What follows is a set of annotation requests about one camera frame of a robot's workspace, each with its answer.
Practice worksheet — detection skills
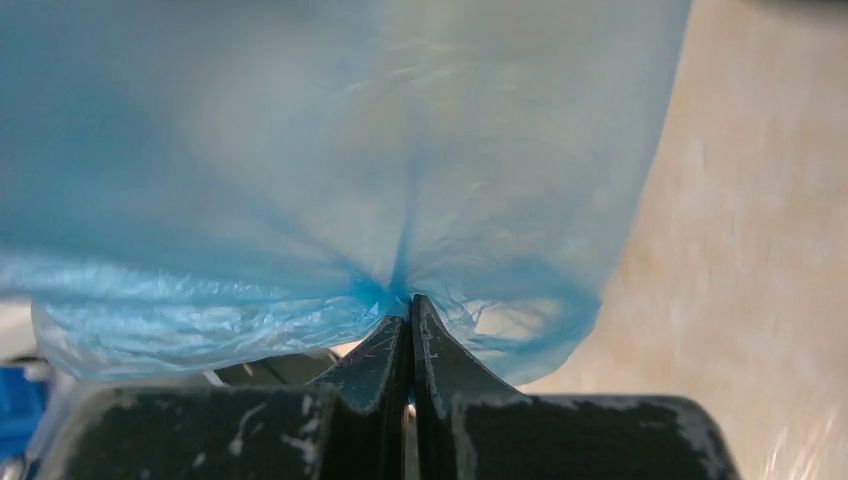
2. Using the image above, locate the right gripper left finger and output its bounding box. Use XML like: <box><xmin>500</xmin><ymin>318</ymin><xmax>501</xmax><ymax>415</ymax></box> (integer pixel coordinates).
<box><xmin>36</xmin><ymin>317</ymin><xmax>406</xmax><ymax>479</ymax></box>

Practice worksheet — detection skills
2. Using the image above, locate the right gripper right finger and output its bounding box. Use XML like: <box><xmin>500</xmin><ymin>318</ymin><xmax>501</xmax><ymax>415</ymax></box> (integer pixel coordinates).
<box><xmin>410</xmin><ymin>295</ymin><xmax>738</xmax><ymax>480</ymax></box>

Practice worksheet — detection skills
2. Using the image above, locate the blue plastic trash bag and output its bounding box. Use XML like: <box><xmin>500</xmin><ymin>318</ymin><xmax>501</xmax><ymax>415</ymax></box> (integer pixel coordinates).
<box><xmin>1</xmin><ymin>1</ymin><xmax>690</xmax><ymax>384</ymax></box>

